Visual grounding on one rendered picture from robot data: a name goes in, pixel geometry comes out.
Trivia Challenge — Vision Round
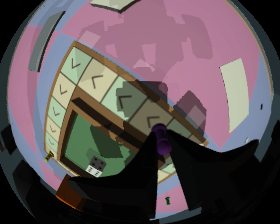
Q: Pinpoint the green dice tray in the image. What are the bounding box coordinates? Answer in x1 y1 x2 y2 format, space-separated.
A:
46 45 205 179

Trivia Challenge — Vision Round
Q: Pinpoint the purple pawn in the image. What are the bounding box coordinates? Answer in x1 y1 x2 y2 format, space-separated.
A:
151 124 172 156

